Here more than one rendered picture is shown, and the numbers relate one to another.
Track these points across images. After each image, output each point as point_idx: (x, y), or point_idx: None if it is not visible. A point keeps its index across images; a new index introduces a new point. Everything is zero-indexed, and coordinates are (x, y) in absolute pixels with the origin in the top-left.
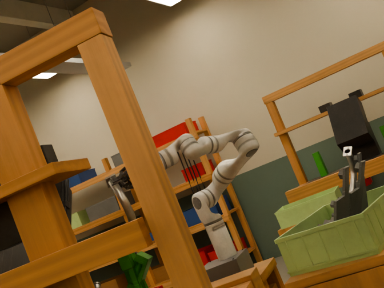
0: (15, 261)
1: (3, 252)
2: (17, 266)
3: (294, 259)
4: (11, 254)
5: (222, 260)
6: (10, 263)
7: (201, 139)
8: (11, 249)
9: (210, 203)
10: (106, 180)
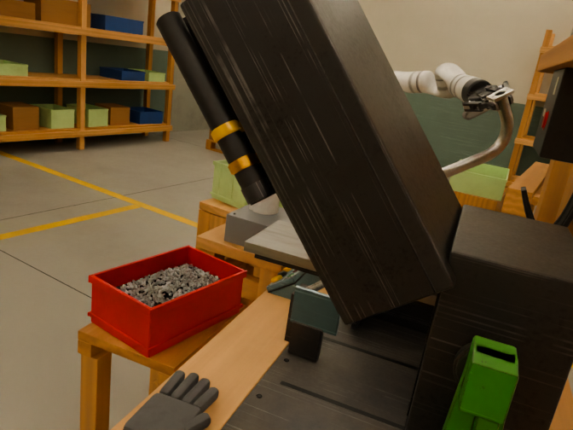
0: (431, 177)
1: (408, 146)
2: (441, 192)
3: None
4: (418, 156)
5: (273, 214)
6: (430, 180)
7: (433, 75)
8: (412, 144)
9: None
10: (512, 93)
